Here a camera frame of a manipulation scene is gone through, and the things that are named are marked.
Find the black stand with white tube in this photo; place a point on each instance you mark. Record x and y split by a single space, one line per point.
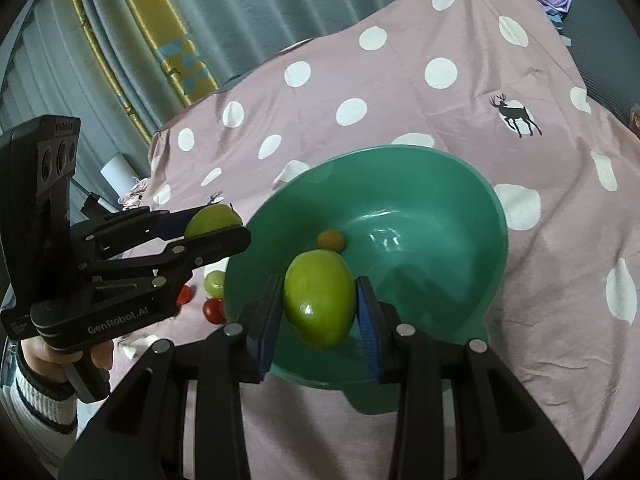
97 202

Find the grey sofa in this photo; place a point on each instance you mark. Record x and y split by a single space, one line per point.
605 45

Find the person's left forearm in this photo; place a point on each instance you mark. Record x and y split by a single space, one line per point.
45 410

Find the grey-blue curtain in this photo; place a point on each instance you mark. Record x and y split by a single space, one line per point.
275 0

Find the person's left hand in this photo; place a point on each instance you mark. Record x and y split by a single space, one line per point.
42 362

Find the yellow patterned curtain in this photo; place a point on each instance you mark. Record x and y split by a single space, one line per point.
170 25

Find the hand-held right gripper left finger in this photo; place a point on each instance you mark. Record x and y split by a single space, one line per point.
267 355

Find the small yellow tomato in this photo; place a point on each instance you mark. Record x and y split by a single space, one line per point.
331 240

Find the pink polka dot cloth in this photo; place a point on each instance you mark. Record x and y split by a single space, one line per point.
450 125

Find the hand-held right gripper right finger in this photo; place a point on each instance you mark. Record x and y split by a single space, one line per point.
367 340

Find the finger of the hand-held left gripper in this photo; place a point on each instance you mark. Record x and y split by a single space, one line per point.
220 242
167 225

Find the large green jujube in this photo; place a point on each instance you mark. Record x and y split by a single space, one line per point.
216 282
212 220
320 300

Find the white cylinder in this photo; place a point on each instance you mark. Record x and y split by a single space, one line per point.
117 172

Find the red tomato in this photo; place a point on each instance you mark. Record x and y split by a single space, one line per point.
186 294
215 310

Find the gold curtain strip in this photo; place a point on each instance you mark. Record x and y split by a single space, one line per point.
100 45

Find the green plastic bowl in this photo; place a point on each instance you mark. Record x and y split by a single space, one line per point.
425 240

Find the pile of clothes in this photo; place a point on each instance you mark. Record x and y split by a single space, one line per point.
134 192

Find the purple cloth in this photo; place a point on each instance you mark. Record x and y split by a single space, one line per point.
555 5

